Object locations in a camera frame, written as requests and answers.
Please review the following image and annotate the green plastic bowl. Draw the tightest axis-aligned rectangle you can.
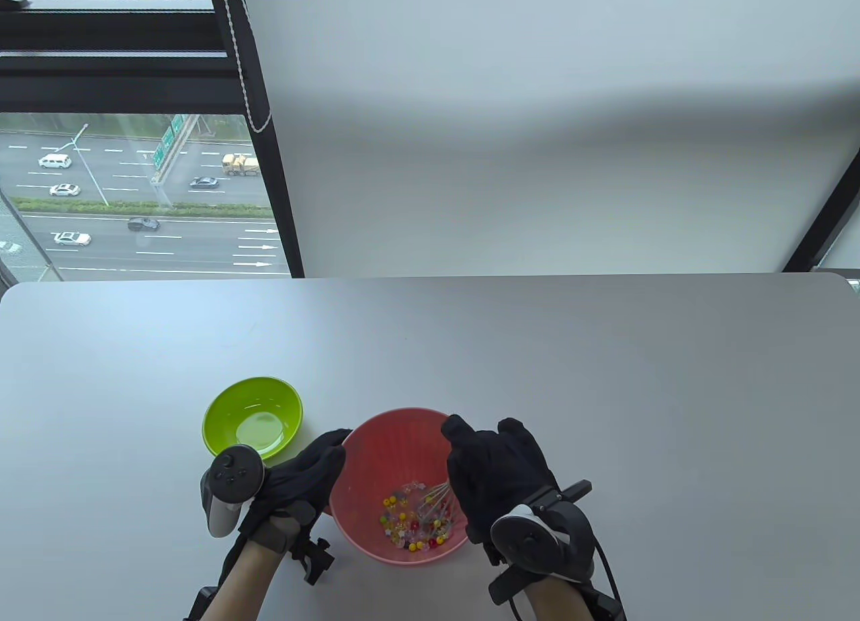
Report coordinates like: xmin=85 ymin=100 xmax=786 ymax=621
xmin=203 ymin=377 xmax=304 ymax=460

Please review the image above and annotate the white roller blind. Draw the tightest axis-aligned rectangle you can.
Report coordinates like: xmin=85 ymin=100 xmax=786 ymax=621
xmin=236 ymin=0 xmax=860 ymax=278

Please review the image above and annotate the black window frame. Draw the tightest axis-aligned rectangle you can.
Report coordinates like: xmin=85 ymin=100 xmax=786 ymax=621
xmin=783 ymin=171 xmax=860 ymax=272
xmin=0 ymin=0 xmax=304 ymax=279

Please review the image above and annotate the black and white right controller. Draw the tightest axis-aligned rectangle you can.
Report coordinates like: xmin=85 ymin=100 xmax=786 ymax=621
xmin=488 ymin=480 xmax=595 ymax=606

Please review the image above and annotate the black and white left controller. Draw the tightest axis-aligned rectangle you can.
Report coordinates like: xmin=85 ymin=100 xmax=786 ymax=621
xmin=200 ymin=445 xmax=266 ymax=538

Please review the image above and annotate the person's left forearm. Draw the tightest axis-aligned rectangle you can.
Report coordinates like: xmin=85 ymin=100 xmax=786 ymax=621
xmin=202 ymin=540 xmax=283 ymax=621

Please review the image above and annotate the person's left hand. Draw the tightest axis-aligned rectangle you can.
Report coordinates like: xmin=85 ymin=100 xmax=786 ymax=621
xmin=236 ymin=427 xmax=355 ymax=554

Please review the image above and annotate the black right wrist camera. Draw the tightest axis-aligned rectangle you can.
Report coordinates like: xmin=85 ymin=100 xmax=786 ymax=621
xmin=585 ymin=584 xmax=626 ymax=621

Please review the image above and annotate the pink salad bowl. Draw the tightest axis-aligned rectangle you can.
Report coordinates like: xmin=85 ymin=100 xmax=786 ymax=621
xmin=329 ymin=408 xmax=471 ymax=566

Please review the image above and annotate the black and white controller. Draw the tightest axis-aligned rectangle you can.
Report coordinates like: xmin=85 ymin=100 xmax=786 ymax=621
xmin=200 ymin=445 xmax=266 ymax=538
xmin=488 ymin=480 xmax=595 ymax=606

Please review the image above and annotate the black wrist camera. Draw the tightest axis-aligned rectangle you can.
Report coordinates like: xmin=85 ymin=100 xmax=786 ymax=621
xmin=185 ymin=586 xmax=219 ymax=621
xmin=585 ymin=584 xmax=626 ymax=621

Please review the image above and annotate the black cable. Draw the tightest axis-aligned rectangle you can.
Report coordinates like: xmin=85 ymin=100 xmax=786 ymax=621
xmin=507 ymin=537 xmax=623 ymax=621

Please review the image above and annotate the pile of colourful plastic decorations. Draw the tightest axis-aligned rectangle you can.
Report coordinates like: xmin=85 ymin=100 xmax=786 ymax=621
xmin=380 ymin=485 xmax=452 ymax=552

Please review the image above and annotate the black clamp bracket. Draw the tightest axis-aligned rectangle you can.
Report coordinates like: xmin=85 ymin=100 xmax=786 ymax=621
xmin=290 ymin=537 xmax=335 ymax=585

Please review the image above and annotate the wire whisk with wooden handle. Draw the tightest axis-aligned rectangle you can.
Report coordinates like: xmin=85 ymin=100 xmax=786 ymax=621
xmin=413 ymin=483 xmax=452 ymax=524

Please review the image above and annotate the person's right hand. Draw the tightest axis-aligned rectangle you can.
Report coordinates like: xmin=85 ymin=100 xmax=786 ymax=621
xmin=441 ymin=415 xmax=560 ymax=567

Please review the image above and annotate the person's right forearm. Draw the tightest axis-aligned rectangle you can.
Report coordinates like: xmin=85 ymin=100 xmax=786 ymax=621
xmin=531 ymin=574 xmax=592 ymax=621

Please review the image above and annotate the white bead chain cord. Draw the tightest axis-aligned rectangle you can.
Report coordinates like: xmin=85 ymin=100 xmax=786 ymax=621
xmin=218 ymin=0 xmax=273 ymax=135

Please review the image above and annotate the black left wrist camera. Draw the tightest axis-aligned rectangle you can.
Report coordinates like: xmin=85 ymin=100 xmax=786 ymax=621
xmin=185 ymin=586 xmax=219 ymax=621

